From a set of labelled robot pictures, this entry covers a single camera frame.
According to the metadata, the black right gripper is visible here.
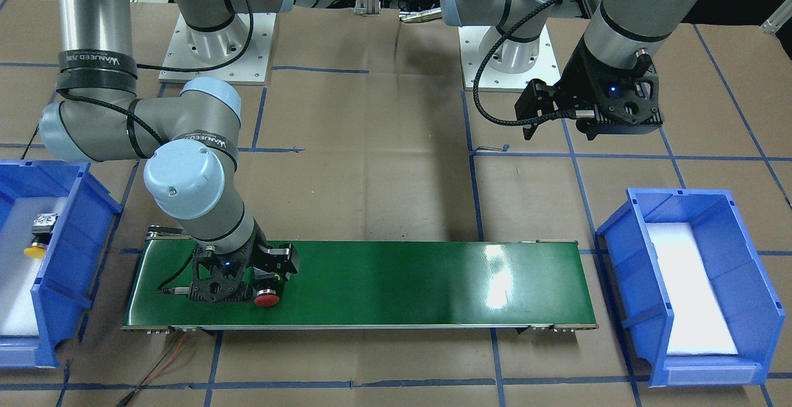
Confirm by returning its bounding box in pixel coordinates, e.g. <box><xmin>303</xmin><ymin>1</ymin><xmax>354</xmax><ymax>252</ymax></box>
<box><xmin>187</xmin><ymin>228</ymin><xmax>300</xmax><ymax>302</ymax></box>

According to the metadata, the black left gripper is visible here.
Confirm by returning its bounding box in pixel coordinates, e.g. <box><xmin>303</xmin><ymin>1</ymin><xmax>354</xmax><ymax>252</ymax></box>
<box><xmin>515</xmin><ymin>43</ymin><xmax>664</xmax><ymax>141</ymax></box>

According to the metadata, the red push button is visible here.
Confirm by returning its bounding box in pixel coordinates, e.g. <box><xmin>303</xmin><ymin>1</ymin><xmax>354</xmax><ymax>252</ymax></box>
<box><xmin>254</xmin><ymin>282</ymin><xmax>285</xmax><ymax>308</ymax></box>

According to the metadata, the yellow push button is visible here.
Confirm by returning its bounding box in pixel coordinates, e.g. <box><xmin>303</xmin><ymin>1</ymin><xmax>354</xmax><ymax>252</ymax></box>
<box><xmin>24</xmin><ymin>213</ymin><xmax>59</xmax><ymax>260</ymax></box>

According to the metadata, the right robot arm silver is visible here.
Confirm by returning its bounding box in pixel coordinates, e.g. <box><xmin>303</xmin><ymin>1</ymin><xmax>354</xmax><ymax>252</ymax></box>
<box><xmin>38</xmin><ymin>0</ymin><xmax>297</xmax><ymax>307</ymax></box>

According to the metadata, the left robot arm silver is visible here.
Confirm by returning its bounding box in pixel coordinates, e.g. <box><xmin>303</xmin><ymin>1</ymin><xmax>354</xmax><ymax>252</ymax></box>
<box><xmin>439</xmin><ymin>0</ymin><xmax>698</xmax><ymax>141</ymax></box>

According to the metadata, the blue bin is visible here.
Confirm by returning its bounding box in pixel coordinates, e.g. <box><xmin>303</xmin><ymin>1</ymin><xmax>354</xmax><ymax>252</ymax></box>
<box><xmin>599</xmin><ymin>187</ymin><xmax>786</xmax><ymax>387</ymax></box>
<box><xmin>1</xmin><ymin>160</ymin><xmax>121</xmax><ymax>369</ymax></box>

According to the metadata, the green conveyor belt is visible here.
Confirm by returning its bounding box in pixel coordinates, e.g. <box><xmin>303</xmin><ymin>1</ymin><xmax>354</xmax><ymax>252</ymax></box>
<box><xmin>123</xmin><ymin>237</ymin><xmax>598</xmax><ymax>331</ymax></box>

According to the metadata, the white foam pad bin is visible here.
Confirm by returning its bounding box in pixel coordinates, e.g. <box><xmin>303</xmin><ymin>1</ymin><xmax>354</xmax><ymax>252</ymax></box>
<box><xmin>646</xmin><ymin>222</ymin><xmax>738</xmax><ymax>356</ymax></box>
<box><xmin>1</xmin><ymin>197</ymin><xmax>67</xmax><ymax>338</ymax></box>

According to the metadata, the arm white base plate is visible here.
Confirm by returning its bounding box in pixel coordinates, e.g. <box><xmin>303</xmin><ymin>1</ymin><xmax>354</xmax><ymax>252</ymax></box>
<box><xmin>158</xmin><ymin>13</ymin><xmax>277</xmax><ymax>85</ymax></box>
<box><xmin>458</xmin><ymin>26</ymin><xmax>561</xmax><ymax>92</ymax></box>

